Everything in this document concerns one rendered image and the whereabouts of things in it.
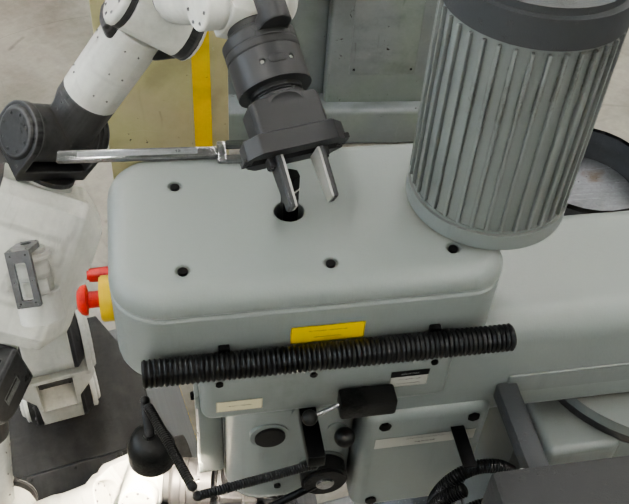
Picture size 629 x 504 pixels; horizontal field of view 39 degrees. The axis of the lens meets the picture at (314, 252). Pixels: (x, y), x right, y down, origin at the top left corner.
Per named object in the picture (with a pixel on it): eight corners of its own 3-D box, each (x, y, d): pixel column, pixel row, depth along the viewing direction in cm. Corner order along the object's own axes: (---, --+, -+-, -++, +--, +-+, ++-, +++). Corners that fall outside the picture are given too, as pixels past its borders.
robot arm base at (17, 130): (-25, 154, 140) (14, 194, 135) (0, 81, 135) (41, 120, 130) (54, 155, 153) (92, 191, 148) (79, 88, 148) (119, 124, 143)
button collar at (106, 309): (103, 331, 114) (98, 300, 110) (103, 296, 119) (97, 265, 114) (119, 330, 115) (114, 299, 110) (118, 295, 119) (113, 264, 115)
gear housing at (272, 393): (201, 426, 117) (199, 380, 110) (188, 289, 134) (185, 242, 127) (446, 398, 122) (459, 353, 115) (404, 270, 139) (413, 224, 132)
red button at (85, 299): (78, 322, 114) (74, 302, 111) (78, 299, 117) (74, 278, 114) (104, 320, 114) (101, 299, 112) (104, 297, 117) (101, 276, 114)
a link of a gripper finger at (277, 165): (292, 212, 101) (276, 162, 102) (299, 203, 98) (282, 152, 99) (279, 216, 100) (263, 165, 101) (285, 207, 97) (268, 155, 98)
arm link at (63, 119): (39, 68, 133) (-1, 129, 140) (65, 113, 130) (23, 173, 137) (100, 74, 142) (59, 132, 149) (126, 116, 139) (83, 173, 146)
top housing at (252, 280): (121, 394, 108) (106, 307, 96) (117, 242, 126) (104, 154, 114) (490, 355, 115) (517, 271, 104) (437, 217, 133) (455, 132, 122)
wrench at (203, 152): (56, 169, 112) (55, 164, 111) (58, 149, 115) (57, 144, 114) (250, 163, 115) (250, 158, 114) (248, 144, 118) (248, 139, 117)
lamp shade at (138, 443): (121, 448, 136) (117, 425, 132) (164, 429, 139) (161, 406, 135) (139, 485, 132) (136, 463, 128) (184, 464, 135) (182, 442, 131)
